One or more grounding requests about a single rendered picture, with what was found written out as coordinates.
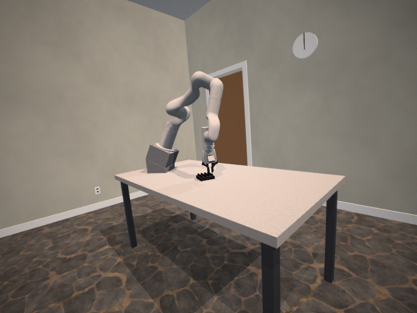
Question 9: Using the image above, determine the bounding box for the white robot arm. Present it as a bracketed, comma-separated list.
[155, 71, 223, 152]

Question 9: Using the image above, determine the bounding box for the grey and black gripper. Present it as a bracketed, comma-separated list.
[202, 149, 218, 173]

